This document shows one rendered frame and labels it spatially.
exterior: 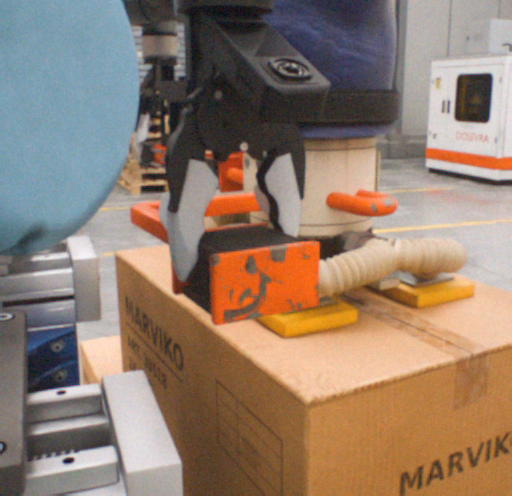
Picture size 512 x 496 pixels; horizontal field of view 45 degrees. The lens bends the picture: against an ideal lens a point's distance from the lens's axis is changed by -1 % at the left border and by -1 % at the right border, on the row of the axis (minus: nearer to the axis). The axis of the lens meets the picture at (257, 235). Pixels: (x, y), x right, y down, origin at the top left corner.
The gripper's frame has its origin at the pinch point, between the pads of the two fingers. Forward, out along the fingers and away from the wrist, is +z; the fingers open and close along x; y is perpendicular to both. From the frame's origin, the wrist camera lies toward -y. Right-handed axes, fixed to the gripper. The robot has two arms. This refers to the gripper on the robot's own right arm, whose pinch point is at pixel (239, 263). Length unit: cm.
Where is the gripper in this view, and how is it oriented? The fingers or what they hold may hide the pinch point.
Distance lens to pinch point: 47.9
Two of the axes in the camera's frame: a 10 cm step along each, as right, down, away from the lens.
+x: -8.8, 1.1, -4.6
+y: -4.8, -2.0, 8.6
